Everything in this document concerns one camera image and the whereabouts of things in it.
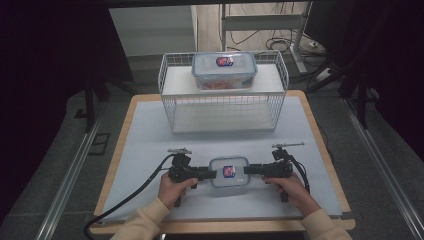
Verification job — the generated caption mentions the white metal desk frame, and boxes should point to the white metal desk frame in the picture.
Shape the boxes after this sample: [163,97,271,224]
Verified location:
[219,2,310,75]

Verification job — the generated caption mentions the small clear plastic food container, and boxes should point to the small clear plastic food container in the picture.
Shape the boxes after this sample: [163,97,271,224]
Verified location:
[208,156,251,188]

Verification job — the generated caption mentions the white power strip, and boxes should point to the white power strip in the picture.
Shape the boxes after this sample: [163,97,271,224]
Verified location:
[314,67,333,83]

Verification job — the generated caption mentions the person's left hand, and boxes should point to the person's left hand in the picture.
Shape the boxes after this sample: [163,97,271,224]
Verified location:
[157,172,200,212]

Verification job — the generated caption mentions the large clear plastic food container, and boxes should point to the large clear plastic food container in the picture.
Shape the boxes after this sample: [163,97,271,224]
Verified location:
[191,51,258,91]

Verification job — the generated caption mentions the white cabinet panel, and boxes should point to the white cabinet panel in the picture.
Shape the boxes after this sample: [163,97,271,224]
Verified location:
[108,5,198,58]

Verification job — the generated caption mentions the white wire basket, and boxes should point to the white wire basket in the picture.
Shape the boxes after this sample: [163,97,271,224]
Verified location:
[157,50,290,135]

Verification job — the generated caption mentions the black floor cables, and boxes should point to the black floor cables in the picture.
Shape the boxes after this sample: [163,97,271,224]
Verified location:
[229,29,329,58]

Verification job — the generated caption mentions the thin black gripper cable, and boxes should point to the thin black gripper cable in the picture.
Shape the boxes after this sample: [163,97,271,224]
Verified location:
[288,155,312,195]

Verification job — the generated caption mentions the black floor plate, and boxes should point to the black floor plate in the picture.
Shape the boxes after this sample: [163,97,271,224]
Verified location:
[87,132,111,156]

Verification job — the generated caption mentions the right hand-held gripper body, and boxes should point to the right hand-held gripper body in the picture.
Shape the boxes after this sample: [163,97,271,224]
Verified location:
[263,142,306,204]

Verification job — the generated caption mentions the thick black gripper cable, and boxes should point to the thick black gripper cable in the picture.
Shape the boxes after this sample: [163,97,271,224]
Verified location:
[83,153,174,240]

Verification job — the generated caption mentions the person's right hand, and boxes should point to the person's right hand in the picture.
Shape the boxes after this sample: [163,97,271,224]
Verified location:
[261,172,322,218]

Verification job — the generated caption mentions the black tripod stand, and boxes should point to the black tripod stand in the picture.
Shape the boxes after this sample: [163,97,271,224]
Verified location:
[73,74,136,134]
[306,54,381,131]

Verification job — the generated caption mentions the aluminium floor rail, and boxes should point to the aluminium floor rail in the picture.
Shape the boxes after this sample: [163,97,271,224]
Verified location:
[34,102,108,240]
[339,97,424,240]

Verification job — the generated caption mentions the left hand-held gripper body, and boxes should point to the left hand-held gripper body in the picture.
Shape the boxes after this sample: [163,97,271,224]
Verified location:
[167,147,202,208]

